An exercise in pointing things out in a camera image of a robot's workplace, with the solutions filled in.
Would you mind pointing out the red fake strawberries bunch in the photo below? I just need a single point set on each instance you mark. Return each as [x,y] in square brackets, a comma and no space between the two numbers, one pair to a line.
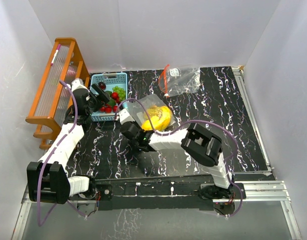
[112,105]

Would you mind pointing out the black base bar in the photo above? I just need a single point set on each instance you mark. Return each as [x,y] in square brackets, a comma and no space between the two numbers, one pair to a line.
[166,192]

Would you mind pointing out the red zip clear bag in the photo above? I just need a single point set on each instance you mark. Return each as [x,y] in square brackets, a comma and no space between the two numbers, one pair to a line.
[174,81]

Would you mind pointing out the pink white marker pen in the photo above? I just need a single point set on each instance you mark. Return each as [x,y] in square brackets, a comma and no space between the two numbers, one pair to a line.
[55,54]

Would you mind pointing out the light blue plastic basket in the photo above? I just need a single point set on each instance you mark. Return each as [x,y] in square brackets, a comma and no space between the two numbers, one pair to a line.
[111,80]

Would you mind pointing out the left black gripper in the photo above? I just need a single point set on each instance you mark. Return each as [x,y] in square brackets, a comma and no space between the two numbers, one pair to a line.
[102,96]

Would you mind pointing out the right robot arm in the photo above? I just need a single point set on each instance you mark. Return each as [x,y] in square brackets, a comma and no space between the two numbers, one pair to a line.
[201,144]

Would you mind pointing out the aluminium frame rail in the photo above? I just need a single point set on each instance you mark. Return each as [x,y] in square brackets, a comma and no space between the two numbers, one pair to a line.
[265,214]

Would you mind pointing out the dark red fake plum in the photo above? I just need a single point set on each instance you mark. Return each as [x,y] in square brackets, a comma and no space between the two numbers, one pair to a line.
[102,85]

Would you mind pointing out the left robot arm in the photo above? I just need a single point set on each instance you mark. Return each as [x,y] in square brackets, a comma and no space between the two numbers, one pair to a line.
[47,180]

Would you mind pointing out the blue zip clear bag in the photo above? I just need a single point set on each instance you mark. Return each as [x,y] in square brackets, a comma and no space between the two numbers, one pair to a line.
[136,109]

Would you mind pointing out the orange wooden rack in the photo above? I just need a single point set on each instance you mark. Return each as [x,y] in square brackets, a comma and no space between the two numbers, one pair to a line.
[52,100]

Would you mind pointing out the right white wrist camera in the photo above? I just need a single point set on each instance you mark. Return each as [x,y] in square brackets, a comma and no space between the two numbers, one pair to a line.
[123,116]

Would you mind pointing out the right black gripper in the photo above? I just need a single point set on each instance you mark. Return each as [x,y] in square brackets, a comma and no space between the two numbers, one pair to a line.
[136,124]

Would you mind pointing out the green fake grapes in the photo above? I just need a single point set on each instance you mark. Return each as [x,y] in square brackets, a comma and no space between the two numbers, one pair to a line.
[118,93]

